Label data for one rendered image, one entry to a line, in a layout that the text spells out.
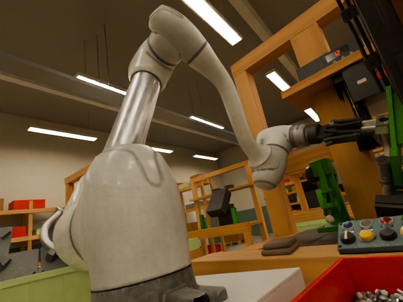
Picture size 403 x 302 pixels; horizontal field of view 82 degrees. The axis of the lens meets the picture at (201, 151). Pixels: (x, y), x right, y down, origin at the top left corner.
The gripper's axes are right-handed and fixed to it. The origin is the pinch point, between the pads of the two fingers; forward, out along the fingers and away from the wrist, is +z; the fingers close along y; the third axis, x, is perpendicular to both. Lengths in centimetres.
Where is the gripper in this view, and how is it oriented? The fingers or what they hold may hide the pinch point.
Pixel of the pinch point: (375, 126)
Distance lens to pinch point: 92.4
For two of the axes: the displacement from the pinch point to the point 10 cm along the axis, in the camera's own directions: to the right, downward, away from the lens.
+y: 5.0, -6.4, 5.8
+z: 7.1, -0.8, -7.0
